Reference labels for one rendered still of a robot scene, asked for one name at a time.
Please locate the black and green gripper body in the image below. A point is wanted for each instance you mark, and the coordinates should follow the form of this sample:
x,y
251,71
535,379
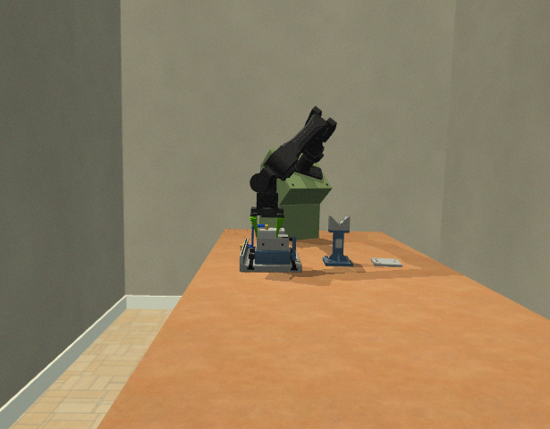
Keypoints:
x,y
254,212

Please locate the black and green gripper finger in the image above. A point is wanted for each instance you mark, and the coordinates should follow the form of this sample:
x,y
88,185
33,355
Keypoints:
x,y
280,221
253,221

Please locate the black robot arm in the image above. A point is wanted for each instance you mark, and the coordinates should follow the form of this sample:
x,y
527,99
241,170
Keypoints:
x,y
282,162

